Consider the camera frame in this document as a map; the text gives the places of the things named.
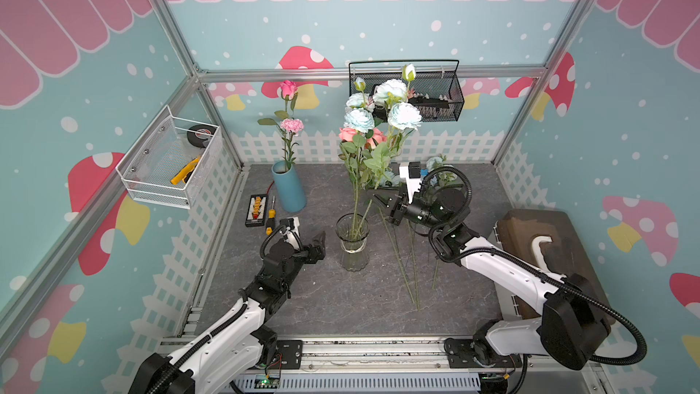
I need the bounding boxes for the clear glass vase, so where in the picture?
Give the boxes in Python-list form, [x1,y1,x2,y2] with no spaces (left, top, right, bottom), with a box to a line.
[335,213,369,272]

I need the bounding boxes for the light blue rose stem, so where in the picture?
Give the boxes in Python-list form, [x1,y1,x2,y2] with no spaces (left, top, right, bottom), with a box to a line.
[378,207,421,311]

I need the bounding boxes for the small blue rose stem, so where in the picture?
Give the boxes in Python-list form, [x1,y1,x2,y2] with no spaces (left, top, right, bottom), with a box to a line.
[425,154,460,291]

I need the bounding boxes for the teal ceramic vase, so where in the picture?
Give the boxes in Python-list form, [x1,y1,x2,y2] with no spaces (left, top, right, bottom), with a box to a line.
[272,161,306,213]

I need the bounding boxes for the large blue rose stem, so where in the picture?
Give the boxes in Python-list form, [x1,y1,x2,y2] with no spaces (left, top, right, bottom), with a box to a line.
[357,63,422,189]

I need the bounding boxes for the light blue rose bouquet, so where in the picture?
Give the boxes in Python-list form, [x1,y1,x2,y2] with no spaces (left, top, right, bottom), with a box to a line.
[339,78,376,215]

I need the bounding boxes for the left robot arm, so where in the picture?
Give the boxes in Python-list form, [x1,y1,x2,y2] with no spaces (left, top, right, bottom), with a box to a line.
[129,224,326,393]

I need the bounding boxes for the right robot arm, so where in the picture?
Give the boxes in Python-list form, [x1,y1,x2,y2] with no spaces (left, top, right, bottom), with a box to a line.
[372,162,648,370]

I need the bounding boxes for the yellow black screwdriver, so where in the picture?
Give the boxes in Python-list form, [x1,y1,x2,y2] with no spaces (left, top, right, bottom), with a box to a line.
[265,195,276,235]

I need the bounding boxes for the salmon pink rose stem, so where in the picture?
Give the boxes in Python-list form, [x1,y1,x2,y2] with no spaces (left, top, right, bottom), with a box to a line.
[339,128,388,149]

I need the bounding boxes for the socket bit set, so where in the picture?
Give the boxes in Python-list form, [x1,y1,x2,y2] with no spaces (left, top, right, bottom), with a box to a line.
[408,93,457,122]

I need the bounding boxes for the pink carnation stem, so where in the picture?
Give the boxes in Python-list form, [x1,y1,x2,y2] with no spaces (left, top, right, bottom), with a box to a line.
[280,118,304,171]

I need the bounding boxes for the green circuit board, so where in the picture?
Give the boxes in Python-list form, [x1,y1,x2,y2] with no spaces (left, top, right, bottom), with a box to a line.
[253,374,281,390]

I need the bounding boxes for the yellow utility knife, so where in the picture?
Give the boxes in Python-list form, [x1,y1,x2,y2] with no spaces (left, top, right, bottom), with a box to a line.
[171,157,201,185]

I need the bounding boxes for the black tape roll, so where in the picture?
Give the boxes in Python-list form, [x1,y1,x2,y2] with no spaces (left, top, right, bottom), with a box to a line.
[186,124,216,149]

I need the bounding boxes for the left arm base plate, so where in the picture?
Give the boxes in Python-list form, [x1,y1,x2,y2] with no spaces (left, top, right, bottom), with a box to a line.
[268,340,304,370]

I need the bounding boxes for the black wire mesh basket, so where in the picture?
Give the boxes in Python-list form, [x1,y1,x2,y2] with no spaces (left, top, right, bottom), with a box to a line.
[347,59,465,121]

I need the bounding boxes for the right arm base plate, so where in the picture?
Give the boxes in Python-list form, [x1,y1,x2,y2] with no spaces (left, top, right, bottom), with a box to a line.
[443,337,522,370]

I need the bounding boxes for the white wire mesh basket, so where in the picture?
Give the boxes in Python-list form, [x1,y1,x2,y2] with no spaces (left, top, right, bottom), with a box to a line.
[116,106,222,209]

